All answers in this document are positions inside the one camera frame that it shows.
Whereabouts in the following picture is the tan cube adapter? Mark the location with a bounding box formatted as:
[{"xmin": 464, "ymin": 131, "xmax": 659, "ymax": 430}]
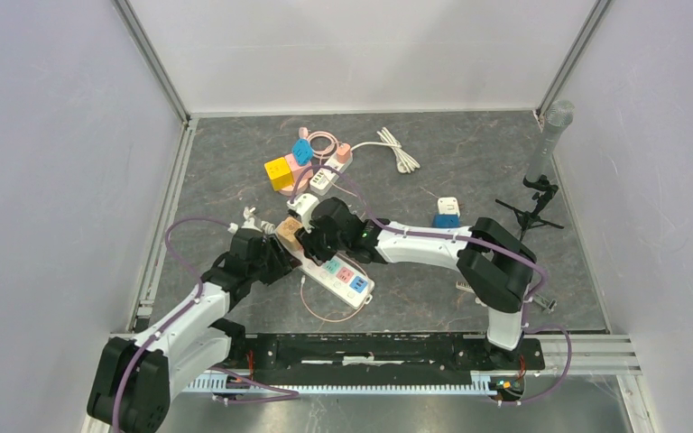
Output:
[{"xmin": 274, "ymin": 216, "xmax": 303, "ymax": 252}]

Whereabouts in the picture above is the large white power strip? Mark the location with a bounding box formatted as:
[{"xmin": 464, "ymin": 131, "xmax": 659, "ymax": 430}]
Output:
[{"xmin": 261, "ymin": 221, "xmax": 374, "ymax": 310}]

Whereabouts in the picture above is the blue cube socket adapter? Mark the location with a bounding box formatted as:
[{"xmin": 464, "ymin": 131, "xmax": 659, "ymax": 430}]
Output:
[{"xmin": 432, "ymin": 214, "xmax": 460, "ymax": 228}]

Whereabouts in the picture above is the white square plug adapter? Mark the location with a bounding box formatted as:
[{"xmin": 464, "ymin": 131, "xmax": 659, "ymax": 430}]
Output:
[{"xmin": 437, "ymin": 197, "xmax": 461, "ymax": 217}]

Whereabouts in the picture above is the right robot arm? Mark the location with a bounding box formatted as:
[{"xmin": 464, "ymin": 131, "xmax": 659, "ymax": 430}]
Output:
[{"xmin": 287, "ymin": 194, "xmax": 547, "ymax": 368}]

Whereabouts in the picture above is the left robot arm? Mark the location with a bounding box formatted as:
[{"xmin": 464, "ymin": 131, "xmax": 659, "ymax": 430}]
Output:
[{"xmin": 86, "ymin": 228, "xmax": 294, "ymax": 432}]

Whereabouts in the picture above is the pink round socket stack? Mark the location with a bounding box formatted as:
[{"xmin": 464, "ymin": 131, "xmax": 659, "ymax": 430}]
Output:
[{"xmin": 278, "ymin": 153, "xmax": 313, "ymax": 197}]

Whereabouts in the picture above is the salmon plug on strip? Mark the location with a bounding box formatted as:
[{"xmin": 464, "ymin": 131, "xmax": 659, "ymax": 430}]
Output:
[{"xmin": 336, "ymin": 143, "xmax": 352, "ymax": 164}]

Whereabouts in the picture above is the light blue plug adapter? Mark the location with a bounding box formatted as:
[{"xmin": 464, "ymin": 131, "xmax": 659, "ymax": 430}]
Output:
[{"xmin": 291, "ymin": 138, "xmax": 314, "ymax": 166}]

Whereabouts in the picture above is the small white power strip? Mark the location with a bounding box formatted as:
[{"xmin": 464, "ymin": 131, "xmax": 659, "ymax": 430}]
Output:
[{"xmin": 309, "ymin": 151, "xmax": 353, "ymax": 196}]

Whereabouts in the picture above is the yellow cube adapter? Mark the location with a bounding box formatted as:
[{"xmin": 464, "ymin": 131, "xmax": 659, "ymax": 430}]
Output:
[{"xmin": 263, "ymin": 157, "xmax": 294, "ymax": 191}]

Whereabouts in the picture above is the white comb-like part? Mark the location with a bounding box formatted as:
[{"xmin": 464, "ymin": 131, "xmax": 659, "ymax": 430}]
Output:
[{"xmin": 455, "ymin": 281, "xmax": 475, "ymax": 294}]

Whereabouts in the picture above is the black microphone tripod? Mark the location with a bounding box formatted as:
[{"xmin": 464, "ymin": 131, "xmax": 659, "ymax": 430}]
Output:
[{"xmin": 495, "ymin": 174, "xmax": 565, "ymax": 241}]

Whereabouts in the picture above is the grey microphone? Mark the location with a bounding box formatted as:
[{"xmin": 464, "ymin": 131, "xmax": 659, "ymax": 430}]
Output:
[{"xmin": 523, "ymin": 100, "xmax": 575, "ymax": 186}]

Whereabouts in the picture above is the white strip power cord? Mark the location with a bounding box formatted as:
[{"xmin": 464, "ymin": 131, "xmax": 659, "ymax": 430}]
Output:
[{"xmin": 241, "ymin": 206, "xmax": 277, "ymax": 235}]

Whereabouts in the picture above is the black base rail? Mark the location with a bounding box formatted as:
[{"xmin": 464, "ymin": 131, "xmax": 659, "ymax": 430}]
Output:
[{"xmin": 221, "ymin": 332, "xmax": 546, "ymax": 386}]

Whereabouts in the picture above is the white coiled power cord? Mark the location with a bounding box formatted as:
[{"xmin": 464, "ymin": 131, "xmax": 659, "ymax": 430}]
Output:
[{"xmin": 349, "ymin": 126, "xmax": 421, "ymax": 175}]

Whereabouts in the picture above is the white cable duct strip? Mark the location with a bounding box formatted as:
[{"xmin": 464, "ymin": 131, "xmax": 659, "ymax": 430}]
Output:
[{"xmin": 183, "ymin": 371, "xmax": 518, "ymax": 397}]

